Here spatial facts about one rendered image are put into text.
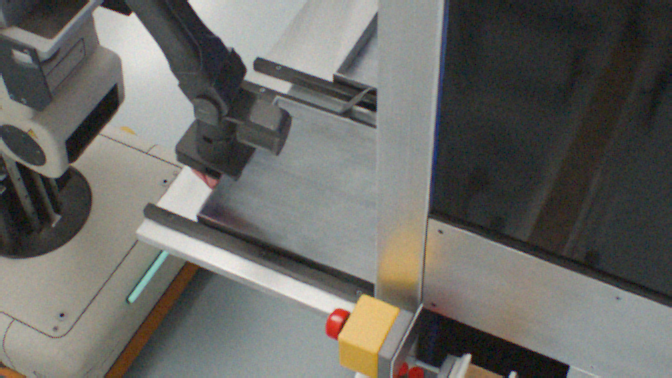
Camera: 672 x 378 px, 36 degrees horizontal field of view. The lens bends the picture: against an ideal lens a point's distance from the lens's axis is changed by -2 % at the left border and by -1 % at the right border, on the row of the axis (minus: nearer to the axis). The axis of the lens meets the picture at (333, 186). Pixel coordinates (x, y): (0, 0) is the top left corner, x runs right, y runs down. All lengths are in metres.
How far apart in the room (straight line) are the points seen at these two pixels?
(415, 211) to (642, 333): 0.28
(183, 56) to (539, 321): 0.53
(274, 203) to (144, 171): 0.90
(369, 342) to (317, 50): 0.68
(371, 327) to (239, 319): 1.24
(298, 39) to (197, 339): 0.93
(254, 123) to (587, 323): 0.50
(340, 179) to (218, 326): 0.97
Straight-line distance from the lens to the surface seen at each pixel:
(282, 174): 1.61
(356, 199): 1.57
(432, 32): 0.95
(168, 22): 1.25
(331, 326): 1.30
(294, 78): 1.72
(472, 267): 1.19
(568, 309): 1.19
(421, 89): 1.00
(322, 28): 1.83
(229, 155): 1.47
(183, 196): 1.60
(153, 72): 3.04
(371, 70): 1.75
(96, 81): 1.92
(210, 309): 2.52
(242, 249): 1.50
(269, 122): 1.37
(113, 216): 2.37
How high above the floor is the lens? 2.13
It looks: 52 degrees down
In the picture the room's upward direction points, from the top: 2 degrees counter-clockwise
